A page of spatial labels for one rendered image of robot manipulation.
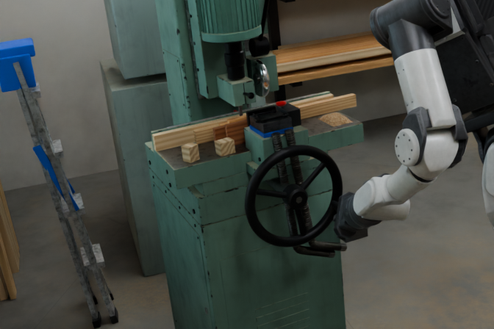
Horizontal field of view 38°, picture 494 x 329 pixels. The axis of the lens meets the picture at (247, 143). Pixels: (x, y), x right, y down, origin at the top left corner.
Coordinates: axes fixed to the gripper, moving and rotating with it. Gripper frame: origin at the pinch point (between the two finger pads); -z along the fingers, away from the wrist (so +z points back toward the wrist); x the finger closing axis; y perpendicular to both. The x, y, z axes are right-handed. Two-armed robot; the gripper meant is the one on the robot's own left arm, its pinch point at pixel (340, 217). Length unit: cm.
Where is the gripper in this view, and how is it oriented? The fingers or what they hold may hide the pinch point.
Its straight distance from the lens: 195.5
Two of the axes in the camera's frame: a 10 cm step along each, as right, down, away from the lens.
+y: -9.4, -2.8, -2.1
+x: 2.1, -9.3, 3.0
